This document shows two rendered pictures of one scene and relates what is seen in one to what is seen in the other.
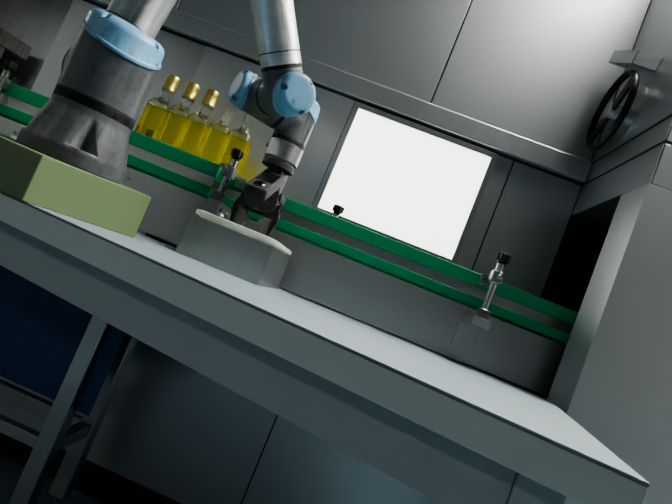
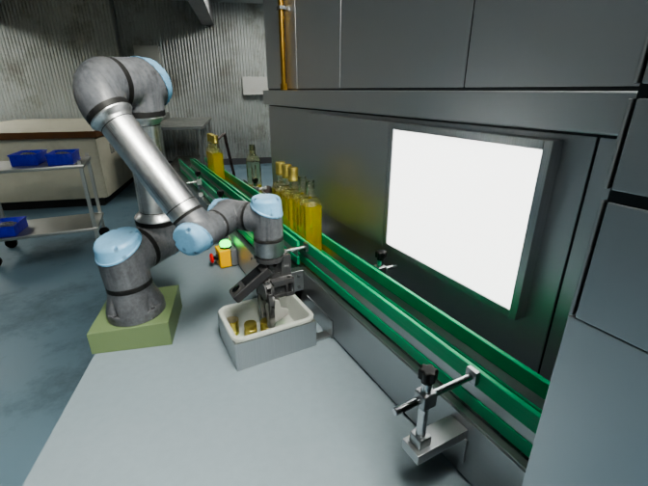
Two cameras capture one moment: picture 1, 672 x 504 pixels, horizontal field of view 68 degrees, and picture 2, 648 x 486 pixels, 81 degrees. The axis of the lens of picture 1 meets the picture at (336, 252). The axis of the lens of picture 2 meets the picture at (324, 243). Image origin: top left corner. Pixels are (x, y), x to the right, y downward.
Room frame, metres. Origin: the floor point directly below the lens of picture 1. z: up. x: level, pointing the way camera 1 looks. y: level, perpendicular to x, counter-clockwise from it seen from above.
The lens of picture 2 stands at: (0.68, -0.64, 1.40)
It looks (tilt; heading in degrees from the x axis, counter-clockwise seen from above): 22 degrees down; 57
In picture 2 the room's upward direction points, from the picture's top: straight up
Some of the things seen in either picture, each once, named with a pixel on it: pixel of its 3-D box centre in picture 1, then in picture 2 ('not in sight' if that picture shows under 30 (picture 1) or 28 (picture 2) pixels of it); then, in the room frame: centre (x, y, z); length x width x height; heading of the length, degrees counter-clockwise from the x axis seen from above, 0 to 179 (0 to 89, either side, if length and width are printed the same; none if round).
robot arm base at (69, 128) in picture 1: (84, 134); (133, 295); (0.75, 0.42, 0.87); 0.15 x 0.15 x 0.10
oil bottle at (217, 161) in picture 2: not in sight; (217, 160); (1.38, 1.53, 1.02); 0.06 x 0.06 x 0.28; 85
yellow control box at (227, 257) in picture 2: not in sight; (226, 256); (1.11, 0.73, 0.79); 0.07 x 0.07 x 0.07; 85
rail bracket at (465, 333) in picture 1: (484, 302); (433, 419); (1.09, -0.35, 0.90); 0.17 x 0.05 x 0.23; 175
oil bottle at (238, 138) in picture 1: (228, 167); (310, 228); (1.28, 0.34, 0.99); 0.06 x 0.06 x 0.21; 84
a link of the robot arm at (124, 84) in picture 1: (114, 64); (123, 256); (0.75, 0.42, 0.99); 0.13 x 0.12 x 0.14; 35
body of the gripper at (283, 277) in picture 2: (269, 189); (273, 275); (1.06, 0.19, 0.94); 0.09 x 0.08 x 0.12; 176
